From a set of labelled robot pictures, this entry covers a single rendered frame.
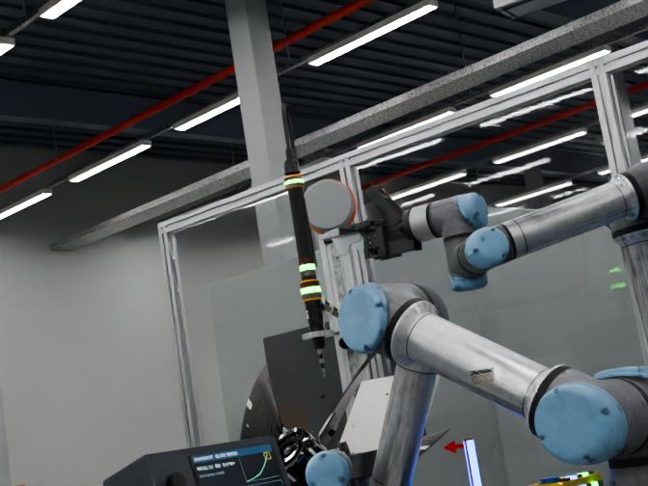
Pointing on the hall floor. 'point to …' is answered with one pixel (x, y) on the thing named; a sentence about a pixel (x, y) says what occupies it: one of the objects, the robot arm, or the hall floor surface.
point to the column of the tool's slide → (338, 305)
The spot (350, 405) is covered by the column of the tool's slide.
